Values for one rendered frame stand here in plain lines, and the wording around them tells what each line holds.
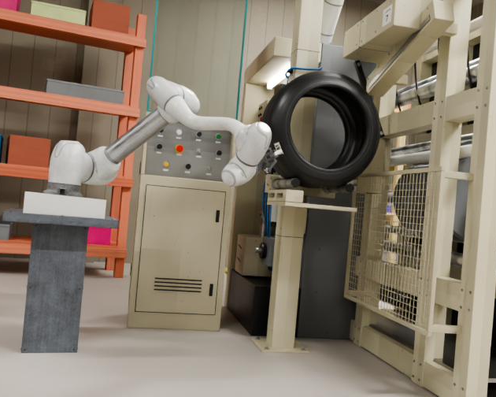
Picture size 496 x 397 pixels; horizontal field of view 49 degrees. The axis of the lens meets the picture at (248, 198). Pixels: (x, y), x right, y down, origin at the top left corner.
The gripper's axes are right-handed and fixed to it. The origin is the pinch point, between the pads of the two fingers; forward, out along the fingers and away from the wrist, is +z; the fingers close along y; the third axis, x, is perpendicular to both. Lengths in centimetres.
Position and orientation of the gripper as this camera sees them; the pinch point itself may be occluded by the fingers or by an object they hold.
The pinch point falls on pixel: (275, 153)
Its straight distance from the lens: 256.5
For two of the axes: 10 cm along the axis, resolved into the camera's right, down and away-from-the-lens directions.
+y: 4.1, 9.1, 0.9
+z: 5.2, -3.1, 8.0
